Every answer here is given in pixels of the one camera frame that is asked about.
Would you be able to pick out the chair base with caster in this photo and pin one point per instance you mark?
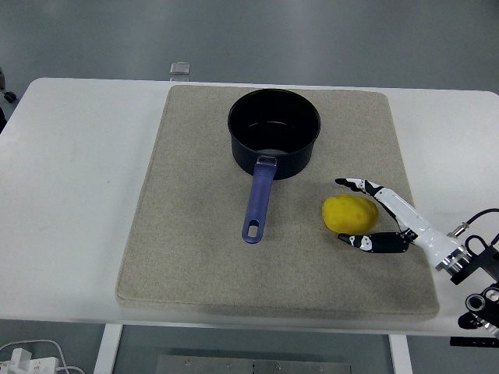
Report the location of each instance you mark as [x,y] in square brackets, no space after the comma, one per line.
[9,95]

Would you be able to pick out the white power strip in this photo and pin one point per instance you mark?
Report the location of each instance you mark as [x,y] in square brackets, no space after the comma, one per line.
[27,364]

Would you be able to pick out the white table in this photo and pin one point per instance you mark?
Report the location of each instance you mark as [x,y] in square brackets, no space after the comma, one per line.
[78,195]

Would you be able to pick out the beige fabric mat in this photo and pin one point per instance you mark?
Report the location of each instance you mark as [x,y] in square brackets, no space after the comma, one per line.
[195,253]

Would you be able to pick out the grey metal plate with screws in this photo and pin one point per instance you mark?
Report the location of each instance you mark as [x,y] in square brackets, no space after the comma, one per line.
[253,366]

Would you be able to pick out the small clear plastic box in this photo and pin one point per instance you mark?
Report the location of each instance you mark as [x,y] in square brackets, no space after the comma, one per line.
[180,68]

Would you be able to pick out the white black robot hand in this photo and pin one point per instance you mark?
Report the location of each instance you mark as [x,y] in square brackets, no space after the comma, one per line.
[409,216]

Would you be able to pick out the black table control panel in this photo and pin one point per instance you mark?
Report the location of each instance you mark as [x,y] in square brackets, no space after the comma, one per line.
[469,341]

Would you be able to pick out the yellow potato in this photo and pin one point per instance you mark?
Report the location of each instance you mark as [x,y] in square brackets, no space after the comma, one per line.
[351,214]

